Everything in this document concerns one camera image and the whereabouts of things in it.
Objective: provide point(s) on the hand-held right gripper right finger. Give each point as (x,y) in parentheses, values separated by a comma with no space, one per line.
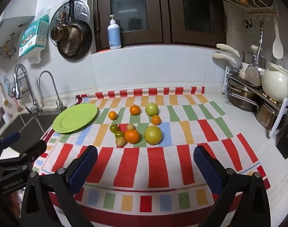
(207,167)

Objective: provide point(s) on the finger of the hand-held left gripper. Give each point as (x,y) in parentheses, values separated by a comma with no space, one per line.
(35,150)
(9,138)

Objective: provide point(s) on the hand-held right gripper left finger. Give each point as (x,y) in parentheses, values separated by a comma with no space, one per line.
(83,167)

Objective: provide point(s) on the small yellowish fruit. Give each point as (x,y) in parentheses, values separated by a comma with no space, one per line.
(130,126)
(120,141)

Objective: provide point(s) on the small green fruit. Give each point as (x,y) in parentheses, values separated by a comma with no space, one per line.
(119,134)

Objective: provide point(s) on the round green tomato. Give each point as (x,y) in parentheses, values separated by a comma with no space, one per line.
(114,128)

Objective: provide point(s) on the green plate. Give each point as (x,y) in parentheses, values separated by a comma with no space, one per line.
(74,118)

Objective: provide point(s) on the large orange mandarin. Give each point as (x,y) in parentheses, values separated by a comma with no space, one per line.
(132,136)

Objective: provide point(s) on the large yellow-green apple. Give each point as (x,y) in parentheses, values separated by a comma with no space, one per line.
(153,135)

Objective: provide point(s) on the small orange mandarin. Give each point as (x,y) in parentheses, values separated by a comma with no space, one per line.
(112,115)
(156,120)

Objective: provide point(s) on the dark kitchen sink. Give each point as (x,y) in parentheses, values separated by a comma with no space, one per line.
(28,125)

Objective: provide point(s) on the chrome pull-down faucet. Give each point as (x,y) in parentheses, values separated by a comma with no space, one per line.
(31,94)

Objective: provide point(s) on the striped colourful tablecloth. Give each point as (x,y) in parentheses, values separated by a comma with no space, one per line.
(158,167)

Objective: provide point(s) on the chrome gooseneck faucet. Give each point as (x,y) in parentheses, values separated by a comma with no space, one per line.
(54,87)

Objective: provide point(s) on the orange mandarin with stem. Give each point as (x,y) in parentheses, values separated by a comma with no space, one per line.
(135,110)

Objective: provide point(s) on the steel cooking pot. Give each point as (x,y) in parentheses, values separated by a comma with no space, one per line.
(240,97)
(268,115)

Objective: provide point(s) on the green apple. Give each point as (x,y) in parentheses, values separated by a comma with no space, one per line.
(151,109)

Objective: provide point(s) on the black cleaver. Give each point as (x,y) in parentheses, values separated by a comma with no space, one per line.
(285,141)

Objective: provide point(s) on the white plastic bag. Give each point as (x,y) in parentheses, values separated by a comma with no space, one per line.
(35,58)

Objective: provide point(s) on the white dish rack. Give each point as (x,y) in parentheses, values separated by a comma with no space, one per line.
(282,113)

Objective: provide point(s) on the teal bag dispenser box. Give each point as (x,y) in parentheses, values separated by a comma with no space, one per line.
(32,35)

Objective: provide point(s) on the white ceramic kettle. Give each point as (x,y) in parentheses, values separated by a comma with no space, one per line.
(276,82)

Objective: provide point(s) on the gold mesh strainer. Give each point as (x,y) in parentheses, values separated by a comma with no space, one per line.
(73,40)

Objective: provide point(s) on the small brass pot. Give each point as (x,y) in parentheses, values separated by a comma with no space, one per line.
(58,33)

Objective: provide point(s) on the steel pot with lid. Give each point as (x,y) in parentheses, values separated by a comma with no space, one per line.
(249,56)

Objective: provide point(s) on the black frying pan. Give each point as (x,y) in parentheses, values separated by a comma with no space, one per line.
(86,37)

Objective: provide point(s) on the white blue pump bottle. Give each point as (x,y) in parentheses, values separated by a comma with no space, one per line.
(114,36)

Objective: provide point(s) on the steel ladle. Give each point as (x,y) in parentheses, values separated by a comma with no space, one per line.
(261,40)

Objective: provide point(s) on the white rice paddle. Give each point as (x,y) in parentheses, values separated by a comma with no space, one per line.
(278,48)

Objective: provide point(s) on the perforated steel steamer plate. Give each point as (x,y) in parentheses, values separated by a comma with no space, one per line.
(81,10)

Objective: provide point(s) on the black scissors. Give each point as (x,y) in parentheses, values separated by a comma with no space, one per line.
(247,23)

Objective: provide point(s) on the brass wall tap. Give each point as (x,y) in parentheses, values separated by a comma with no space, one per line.
(8,50)

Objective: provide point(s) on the dark brown window frame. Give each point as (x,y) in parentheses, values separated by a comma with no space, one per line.
(174,11)
(103,11)

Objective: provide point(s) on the wooden hook rail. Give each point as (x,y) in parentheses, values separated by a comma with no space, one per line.
(262,12)

